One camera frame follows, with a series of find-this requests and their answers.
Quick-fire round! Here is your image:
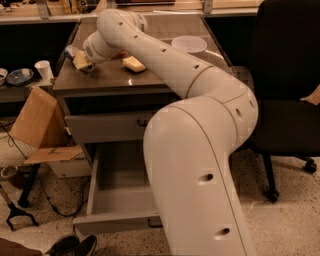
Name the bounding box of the blue silver redbull can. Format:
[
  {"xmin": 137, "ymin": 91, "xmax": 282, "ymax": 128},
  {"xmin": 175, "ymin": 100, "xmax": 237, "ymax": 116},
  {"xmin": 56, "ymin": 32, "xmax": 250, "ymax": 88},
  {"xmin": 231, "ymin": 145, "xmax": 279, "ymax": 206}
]
[{"xmin": 64, "ymin": 45, "xmax": 79, "ymax": 60}]

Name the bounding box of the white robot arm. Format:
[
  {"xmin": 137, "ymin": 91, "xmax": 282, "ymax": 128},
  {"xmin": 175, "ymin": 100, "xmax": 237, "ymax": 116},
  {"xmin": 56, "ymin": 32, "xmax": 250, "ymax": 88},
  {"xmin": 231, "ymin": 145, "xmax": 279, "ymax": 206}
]
[{"xmin": 83, "ymin": 9, "xmax": 258, "ymax": 256}]

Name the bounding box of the grey drawer cabinet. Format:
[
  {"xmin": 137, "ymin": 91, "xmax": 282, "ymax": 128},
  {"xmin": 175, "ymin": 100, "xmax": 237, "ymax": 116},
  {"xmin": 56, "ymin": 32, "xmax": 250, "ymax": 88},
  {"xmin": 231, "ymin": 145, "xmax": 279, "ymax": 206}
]
[{"xmin": 53, "ymin": 14, "xmax": 231, "ymax": 161}]

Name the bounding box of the grey upper drawer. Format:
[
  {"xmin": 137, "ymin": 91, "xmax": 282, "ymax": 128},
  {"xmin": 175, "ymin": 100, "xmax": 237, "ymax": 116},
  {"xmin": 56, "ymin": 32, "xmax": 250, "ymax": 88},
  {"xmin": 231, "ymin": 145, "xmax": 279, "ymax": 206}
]
[{"xmin": 65, "ymin": 111, "xmax": 155, "ymax": 144}]

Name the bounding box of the grey open lower drawer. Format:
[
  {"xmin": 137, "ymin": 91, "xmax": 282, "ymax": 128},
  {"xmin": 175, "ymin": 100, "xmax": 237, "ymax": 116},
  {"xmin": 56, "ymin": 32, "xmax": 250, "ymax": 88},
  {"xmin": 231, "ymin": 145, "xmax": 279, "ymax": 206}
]
[{"xmin": 73, "ymin": 140, "xmax": 162, "ymax": 234}]

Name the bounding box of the white paper cup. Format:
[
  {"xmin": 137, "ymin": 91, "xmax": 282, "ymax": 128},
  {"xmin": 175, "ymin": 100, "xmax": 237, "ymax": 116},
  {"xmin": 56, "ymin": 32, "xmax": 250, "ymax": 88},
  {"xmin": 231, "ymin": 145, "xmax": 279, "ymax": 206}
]
[{"xmin": 34, "ymin": 60, "xmax": 53, "ymax": 81}]

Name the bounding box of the yellow sponge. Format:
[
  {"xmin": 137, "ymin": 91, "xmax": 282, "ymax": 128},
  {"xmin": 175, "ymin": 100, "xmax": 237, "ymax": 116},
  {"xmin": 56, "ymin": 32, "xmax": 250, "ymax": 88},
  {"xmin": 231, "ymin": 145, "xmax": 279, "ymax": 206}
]
[{"xmin": 122, "ymin": 56, "xmax": 146, "ymax": 73}]

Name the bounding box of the dark round plate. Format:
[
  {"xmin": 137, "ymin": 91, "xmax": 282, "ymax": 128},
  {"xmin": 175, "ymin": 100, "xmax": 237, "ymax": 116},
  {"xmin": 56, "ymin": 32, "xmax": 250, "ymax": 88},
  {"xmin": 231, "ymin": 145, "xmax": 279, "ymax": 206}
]
[{"xmin": 6, "ymin": 68, "xmax": 34, "ymax": 87}]

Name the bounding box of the brown cardboard box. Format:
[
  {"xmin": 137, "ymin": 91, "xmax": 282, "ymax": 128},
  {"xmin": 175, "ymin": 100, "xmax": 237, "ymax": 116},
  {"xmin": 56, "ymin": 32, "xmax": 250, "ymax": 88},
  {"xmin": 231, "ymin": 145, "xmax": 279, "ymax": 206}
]
[{"xmin": 9, "ymin": 87, "xmax": 91, "ymax": 178}]

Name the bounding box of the white bowl at edge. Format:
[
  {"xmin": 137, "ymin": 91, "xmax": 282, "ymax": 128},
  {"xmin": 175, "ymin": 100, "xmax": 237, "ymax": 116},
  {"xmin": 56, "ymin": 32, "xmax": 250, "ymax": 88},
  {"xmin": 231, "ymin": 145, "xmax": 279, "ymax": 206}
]
[{"xmin": 0, "ymin": 68, "xmax": 8, "ymax": 87}]

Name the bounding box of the grey side shelf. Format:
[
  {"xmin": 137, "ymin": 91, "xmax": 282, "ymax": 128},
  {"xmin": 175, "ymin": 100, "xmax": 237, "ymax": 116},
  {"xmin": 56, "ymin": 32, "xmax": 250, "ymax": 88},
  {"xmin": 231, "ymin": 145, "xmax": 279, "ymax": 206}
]
[{"xmin": 0, "ymin": 80, "xmax": 54, "ymax": 103}]

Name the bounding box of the small round tin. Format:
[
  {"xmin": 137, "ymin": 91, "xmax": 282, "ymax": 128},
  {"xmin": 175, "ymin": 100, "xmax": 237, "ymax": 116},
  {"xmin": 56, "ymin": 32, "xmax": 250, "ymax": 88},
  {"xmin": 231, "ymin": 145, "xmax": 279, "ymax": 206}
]
[{"xmin": 0, "ymin": 165, "xmax": 19, "ymax": 181}]

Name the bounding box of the black metal stand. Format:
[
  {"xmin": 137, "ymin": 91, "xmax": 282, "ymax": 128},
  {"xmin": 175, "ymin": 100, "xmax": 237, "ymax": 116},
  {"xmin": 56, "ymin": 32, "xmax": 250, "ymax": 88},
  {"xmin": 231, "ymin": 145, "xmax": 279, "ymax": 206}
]
[{"xmin": 0, "ymin": 184, "xmax": 38, "ymax": 231}]

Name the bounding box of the black shoe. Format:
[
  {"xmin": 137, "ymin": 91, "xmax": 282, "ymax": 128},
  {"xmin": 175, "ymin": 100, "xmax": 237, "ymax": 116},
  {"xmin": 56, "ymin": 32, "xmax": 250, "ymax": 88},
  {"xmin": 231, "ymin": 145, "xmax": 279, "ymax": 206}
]
[{"xmin": 46, "ymin": 235, "xmax": 97, "ymax": 256}]

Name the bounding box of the black office chair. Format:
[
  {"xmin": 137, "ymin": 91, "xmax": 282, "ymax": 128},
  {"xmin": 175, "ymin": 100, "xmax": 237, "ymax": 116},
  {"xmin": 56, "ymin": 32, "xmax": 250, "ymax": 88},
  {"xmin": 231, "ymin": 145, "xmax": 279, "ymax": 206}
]
[{"xmin": 247, "ymin": 0, "xmax": 320, "ymax": 202}]

